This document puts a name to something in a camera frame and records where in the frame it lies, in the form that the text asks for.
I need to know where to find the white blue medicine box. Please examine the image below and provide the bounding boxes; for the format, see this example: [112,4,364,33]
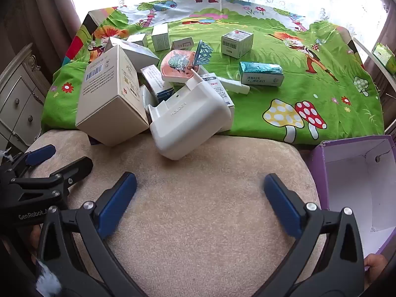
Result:
[198,73,235,115]

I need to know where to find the white curved shelf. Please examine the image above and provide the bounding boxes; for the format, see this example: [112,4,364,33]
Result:
[353,37,396,87]

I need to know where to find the cream carved dresser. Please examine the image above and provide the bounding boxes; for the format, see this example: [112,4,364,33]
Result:
[0,43,51,153]

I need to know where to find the long grey white box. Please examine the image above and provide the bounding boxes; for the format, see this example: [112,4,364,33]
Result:
[103,36,160,73]

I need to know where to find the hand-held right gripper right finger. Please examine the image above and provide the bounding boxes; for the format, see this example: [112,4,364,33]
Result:
[264,174,366,297]

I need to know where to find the green tissue pack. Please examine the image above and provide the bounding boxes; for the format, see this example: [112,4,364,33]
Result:
[371,43,396,75]

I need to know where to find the tall white box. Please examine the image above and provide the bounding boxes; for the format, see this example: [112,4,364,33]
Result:
[151,24,171,51]

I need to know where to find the small white box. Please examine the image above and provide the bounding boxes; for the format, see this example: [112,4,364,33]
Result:
[127,33,147,48]
[171,37,195,51]

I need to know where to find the white tube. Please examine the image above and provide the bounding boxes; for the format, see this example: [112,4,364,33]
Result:
[217,77,250,95]

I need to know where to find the white plastic holder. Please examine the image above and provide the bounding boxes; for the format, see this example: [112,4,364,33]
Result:
[148,74,232,161]

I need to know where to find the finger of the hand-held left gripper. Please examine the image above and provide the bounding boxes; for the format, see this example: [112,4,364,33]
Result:
[6,157,94,205]
[11,144,57,177]

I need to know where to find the green cartoon printed blanket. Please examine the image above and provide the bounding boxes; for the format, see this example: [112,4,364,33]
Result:
[42,0,386,146]

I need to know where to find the white box blue print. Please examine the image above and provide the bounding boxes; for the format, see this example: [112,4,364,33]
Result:
[155,88,174,104]

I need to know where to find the beige cushioned seat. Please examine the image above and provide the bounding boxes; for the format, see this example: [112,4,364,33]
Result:
[26,128,328,297]

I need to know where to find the white box red blue label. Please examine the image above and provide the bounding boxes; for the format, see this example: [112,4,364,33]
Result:
[221,30,254,59]

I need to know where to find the orange-edged white box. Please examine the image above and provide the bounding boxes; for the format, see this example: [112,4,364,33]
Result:
[160,40,214,82]

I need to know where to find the teal topped white box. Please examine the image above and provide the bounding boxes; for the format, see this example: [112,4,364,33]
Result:
[239,61,284,86]

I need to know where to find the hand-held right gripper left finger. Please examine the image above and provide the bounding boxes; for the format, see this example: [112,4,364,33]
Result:
[37,172,140,297]

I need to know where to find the brown curtain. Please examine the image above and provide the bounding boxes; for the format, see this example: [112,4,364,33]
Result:
[363,15,396,78]
[0,0,82,78]

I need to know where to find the purple cardboard box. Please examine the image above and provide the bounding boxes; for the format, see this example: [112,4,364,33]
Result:
[305,134,396,257]

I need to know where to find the white box red print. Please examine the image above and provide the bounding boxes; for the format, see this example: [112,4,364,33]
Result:
[141,65,166,96]

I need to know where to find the large beige box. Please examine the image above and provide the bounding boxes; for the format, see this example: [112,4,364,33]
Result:
[75,45,149,147]

